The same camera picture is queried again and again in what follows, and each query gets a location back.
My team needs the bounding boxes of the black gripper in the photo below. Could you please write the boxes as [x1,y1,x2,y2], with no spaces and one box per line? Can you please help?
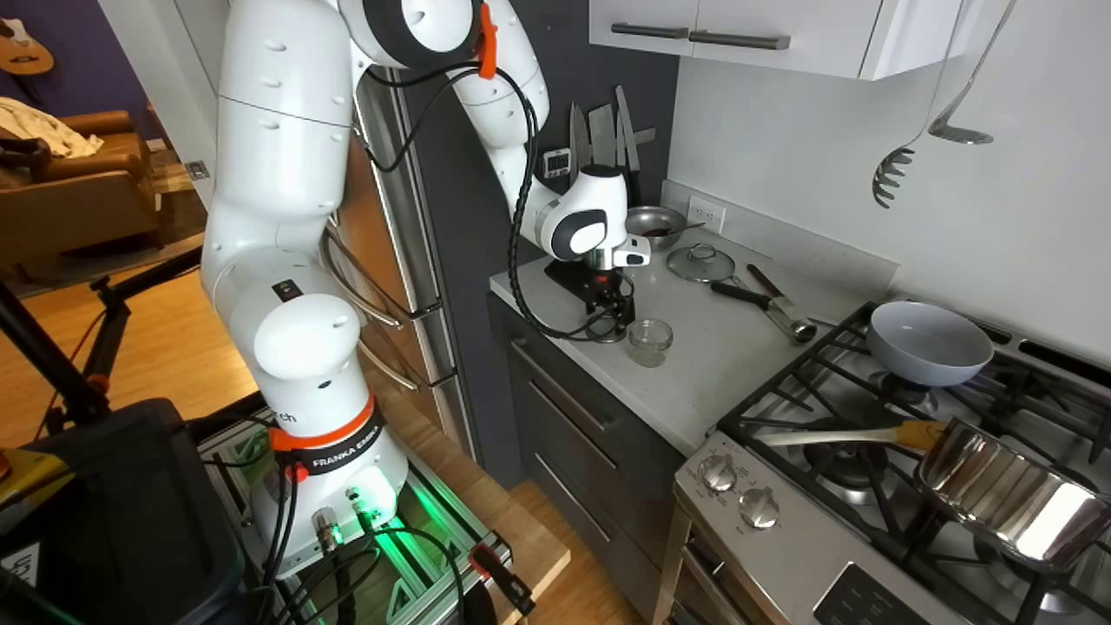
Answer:
[546,259,635,338]

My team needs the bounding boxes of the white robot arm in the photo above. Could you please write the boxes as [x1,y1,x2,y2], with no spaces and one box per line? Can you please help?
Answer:
[200,0,629,581]

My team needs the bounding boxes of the glass pot lid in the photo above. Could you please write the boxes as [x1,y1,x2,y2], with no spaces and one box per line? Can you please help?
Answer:
[667,244,735,281]

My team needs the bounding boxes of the small steel bowl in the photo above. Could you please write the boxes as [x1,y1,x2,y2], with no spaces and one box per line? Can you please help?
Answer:
[626,204,688,248]

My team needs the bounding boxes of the knives on magnetic strip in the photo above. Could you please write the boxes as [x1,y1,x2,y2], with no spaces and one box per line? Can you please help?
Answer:
[564,86,657,172]

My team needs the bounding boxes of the grey drawer cabinet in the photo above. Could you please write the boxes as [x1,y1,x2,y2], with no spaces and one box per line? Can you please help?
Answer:
[488,298,681,618]

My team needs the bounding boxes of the stainless steel refrigerator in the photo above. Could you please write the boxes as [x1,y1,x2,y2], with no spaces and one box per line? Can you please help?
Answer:
[328,75,473,452]

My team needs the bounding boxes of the hanging black pasta spoon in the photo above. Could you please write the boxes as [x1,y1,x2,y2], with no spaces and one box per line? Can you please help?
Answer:
[866,0,1016,207]

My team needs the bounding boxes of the gas stove range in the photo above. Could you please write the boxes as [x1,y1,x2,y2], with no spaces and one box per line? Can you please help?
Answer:
[652,304,1111,625]

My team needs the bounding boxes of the white upper cabinet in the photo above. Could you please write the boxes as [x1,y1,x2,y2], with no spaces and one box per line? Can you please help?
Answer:
[585,0,973,78]

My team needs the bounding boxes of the stainless steel pot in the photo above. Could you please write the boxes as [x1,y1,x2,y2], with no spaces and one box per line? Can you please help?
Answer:
[915,420,1111,569]

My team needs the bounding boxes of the black box on cart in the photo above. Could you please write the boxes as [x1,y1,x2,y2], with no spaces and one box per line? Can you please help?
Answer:
[0,398,246,625]

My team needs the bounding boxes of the brown armchair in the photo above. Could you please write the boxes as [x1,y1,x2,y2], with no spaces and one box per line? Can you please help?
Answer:
[0,97,206,269]

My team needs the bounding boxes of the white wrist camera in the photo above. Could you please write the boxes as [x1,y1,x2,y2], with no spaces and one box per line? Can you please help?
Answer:
[599,235,652,269]

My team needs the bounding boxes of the black handled kitchen utensil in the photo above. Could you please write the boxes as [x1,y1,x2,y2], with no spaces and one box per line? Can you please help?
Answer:
[711,265,817,345]

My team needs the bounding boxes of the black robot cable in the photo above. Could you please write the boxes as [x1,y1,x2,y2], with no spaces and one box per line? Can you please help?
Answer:
[343,55,616,348]

